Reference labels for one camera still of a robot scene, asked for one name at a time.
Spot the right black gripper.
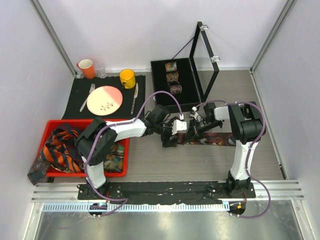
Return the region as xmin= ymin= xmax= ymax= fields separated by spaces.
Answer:
xmin=184 ymin=118 xmax=222 ymax=144

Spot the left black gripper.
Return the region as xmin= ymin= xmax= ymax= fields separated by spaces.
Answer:
xmin=155 ymin=117 xmax=180 ymax=148

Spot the dark red patterned tie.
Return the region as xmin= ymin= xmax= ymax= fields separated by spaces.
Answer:
xmin=177 ymin=132 xmax=236 ymax=147

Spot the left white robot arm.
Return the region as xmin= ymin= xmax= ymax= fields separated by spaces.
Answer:
xmin=75 ymin=105 xmax=187 ymax=200

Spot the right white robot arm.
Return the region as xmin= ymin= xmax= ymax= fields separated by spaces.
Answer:
xmin=180 ymin=101 xmax=266 ymax=198

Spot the black tie box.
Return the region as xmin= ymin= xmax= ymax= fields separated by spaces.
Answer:
xmin=150 ymin=57 xmax=202 ymax=116

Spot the rolled tie bottom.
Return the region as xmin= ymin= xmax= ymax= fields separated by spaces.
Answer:
xmin=169 ymin=84 xmax=183 ymax=95

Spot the rolled tie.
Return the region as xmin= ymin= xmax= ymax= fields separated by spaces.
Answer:
xmin=164 ymin=61 xmax=177 ymax=73
xmin=169 ymin=84 xmax=183 ymax=95
xmin=166 ymin=71 xmax=179 ymax=84

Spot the black placemat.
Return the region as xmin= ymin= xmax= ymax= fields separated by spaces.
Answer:
xmin=62 ymin=75 xmax=146 ymax=120

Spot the silver knife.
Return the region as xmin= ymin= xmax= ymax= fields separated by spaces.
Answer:
xmin=130 ymin=83 xmax=139 ymax=115

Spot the teal floral tie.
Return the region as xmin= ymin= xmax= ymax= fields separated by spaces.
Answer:
xmin=103 ymin=143 xmax=125 ymax=173

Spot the rolled tie middle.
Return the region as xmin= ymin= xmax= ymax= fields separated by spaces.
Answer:
xmin=166 ymin=71 xmax=179 ymax=84

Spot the rolled tie top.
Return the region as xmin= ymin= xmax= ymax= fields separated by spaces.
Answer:
xmin=164 ymin=61 xmax=177 ymax=73

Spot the pink cream plate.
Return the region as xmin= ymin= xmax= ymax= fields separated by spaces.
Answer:
xmin=86 ymin=86 xmax=123 ymax=116

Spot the yellow mug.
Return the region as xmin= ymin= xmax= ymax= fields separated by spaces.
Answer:
xmin=119 ymin=69 xmax=136 ymax=90

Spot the silver fork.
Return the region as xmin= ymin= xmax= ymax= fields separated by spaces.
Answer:
xmin=79 ymin=83 xmax=96 ymax=112

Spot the clear glass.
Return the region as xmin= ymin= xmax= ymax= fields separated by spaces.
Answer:
xmin=96 ymin=63 xmax=107 ymax=79

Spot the black box lid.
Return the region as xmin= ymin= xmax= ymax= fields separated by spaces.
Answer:
xmin=189 ymin=21 xmax=221 ymax=102

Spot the red plastic bin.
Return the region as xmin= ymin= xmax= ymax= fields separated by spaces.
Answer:
xmin=39 ymin=119 xmax=130 ymax=178

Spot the orange cup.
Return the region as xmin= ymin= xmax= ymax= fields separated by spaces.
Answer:
xmin=76 ymin=59 xmax=96 ymax=79

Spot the orange navy striped tie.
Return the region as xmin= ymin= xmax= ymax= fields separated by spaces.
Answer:
xmin=39 ymin=123 xmax=84 ymax=174

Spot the navy speckled tie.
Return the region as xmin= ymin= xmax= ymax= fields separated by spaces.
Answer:
xmin=27 ymin=156 xmax=51 ymax=186

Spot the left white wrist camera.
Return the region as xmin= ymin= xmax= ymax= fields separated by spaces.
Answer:
xmin=171 ymin=113 xmax=188 ymax=135

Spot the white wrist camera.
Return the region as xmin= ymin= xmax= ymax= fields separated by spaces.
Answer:
xmin=189 ymin=106 xmax=202 ymax=122
xmin=171 ymin=113 xmax=188 ymax=135

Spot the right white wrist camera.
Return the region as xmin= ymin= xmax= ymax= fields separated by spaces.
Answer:
xmin=189 ymin=106 xmax=202 ymax=122

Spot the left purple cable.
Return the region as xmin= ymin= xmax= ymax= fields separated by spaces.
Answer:
xmin=83 ymin=91 xmax=185 ymax=217

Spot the purple cable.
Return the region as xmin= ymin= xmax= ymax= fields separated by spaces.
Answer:
xmin=83 ymin=91 xmax=185 ymax=217
xmin=193 ymin=99 xmax=273 ymax=221

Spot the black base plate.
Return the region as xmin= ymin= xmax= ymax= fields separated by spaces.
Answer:
xmin=77 ymin=180 xmax=257 ymax=206

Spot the white cable duct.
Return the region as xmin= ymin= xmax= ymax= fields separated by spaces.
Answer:
xmin=42 ymin=201 xmax=230 ymax=213

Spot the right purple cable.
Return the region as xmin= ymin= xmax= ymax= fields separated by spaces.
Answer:
xmin=193 ymin=99 xmax=273 ymax=221

